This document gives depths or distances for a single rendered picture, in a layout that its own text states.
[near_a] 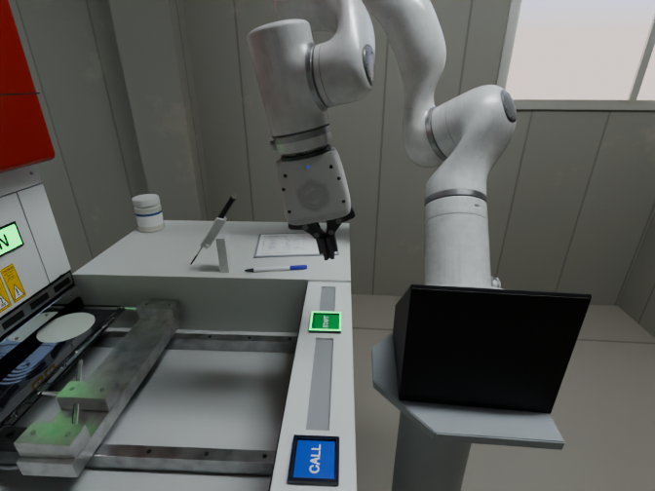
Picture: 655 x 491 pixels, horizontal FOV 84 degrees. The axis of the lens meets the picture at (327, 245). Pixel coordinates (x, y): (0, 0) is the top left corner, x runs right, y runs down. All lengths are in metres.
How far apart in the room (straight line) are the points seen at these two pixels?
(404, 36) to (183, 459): 0.83
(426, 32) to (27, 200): 0.83
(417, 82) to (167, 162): 1.74
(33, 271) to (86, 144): 1.92
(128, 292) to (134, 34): 1.61
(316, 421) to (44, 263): 0.65
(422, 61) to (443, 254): 0.38
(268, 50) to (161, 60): 1.76
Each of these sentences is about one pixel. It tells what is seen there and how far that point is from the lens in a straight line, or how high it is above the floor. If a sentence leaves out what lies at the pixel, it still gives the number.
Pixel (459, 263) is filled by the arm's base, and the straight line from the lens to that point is 0.68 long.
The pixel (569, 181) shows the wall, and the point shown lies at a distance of 2.56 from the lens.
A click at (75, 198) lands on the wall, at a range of 2.95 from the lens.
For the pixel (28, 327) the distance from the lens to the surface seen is 0.91.
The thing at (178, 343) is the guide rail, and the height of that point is 0.84.
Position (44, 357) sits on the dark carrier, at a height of 0.90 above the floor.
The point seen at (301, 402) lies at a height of 0.96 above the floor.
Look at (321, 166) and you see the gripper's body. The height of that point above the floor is 1.25.
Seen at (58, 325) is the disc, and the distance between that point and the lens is 0.94.
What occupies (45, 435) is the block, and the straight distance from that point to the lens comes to 0.69.
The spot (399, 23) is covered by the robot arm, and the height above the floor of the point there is 1.46.
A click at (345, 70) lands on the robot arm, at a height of 1.37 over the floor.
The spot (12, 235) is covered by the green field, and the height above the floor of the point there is 1.10.
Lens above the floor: 1.36
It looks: 24 degrees down
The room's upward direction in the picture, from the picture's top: straight up
